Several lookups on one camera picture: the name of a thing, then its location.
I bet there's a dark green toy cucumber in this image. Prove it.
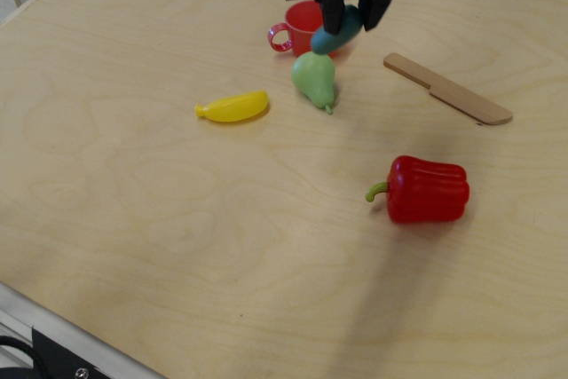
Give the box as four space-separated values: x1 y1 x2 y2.
311 5 363 55

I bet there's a red plastic cup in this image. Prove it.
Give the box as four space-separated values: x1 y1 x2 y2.
267 0 323 57

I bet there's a green toy pear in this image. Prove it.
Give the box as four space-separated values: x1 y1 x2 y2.
291 51 335 114

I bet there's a wooden toy knife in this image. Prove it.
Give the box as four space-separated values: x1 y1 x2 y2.
383 52 513 125

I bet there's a yellow toy banana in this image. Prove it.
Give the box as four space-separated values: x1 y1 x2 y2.
194 91 269 122

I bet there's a red toy bell pepper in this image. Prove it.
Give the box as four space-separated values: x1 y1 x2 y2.
365 155 469 224

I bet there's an aluminium table frame rail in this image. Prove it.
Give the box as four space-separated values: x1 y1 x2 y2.
1 284 161 378

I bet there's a black corner bracket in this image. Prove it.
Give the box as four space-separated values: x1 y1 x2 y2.
32 328 109 379

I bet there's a black braided cable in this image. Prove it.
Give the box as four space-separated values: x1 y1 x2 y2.
0 334 50 379

